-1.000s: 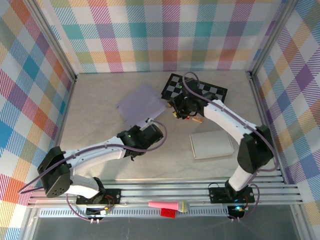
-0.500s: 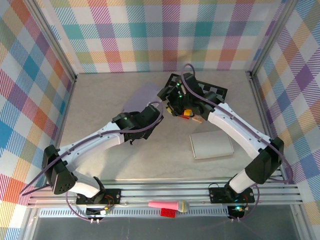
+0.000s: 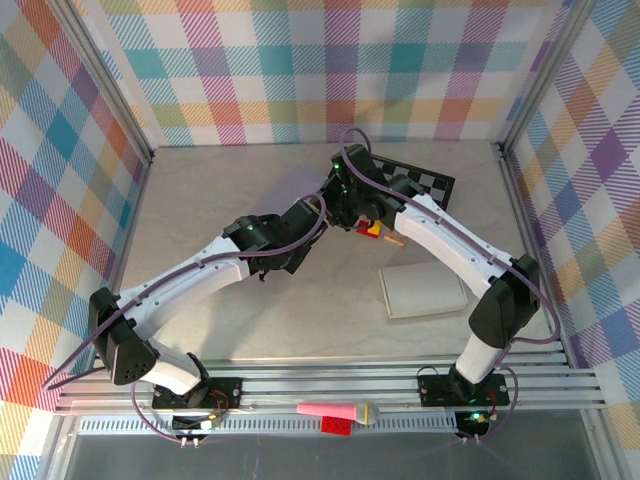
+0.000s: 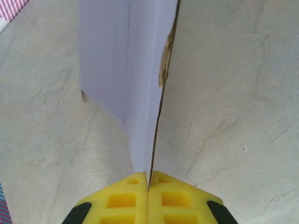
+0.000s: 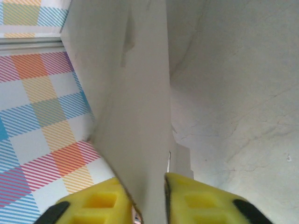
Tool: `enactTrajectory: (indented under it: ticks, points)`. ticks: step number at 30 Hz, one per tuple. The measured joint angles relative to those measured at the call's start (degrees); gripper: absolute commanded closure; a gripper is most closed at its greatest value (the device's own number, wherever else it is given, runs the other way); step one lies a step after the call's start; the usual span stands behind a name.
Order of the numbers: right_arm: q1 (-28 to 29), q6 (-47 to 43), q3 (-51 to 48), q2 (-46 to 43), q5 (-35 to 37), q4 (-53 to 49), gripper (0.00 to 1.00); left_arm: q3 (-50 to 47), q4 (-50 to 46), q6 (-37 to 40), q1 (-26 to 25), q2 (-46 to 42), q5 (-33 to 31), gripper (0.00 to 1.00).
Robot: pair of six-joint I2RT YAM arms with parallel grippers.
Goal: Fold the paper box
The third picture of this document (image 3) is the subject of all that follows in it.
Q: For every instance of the purple paper box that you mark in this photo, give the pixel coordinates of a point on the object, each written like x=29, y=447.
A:
x=295, y=185

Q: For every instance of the white paper box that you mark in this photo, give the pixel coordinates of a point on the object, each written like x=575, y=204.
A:
x=425, y=290

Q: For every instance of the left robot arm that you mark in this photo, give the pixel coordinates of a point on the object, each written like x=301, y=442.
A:
x=200, y=270

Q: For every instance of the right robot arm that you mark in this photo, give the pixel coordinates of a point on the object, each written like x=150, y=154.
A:
x=440, y=235

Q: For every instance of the red toy brick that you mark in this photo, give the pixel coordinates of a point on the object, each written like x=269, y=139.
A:
x=362, y=230

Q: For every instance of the yellow toy brick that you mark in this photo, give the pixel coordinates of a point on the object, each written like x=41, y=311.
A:
x=376, y=231

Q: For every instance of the black folding chessboard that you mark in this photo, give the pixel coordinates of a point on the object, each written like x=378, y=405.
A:
x=435, y=182

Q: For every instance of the pink toy microphone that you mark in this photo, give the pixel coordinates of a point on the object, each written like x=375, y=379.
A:
x=325, y=410

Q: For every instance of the flat red building plate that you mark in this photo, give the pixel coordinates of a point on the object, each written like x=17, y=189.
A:
x=336, y=426

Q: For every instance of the left controller board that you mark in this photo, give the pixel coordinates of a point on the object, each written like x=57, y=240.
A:
x=192, y=424

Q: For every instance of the controller board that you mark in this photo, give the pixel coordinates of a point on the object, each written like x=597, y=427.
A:
x=192, y=424
x=472, y=424

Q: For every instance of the right controller board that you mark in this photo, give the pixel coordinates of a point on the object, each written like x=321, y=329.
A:
x=472, y=424

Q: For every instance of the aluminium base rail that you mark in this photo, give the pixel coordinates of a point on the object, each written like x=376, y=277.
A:
x=325, y=385

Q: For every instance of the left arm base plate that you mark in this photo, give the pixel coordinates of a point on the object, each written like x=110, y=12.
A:
x=225, y=392

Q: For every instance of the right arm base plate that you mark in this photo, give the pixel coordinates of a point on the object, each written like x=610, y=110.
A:
x=435, y=392

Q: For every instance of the right aluminium frame post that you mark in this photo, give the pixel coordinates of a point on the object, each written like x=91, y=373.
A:
x=542, y=75

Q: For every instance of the aluminium frame post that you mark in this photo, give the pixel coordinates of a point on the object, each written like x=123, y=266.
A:
x=106, y=75
x=542, y=75

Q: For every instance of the left aluminium frame post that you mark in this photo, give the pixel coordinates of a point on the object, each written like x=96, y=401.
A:
x=106, y=75

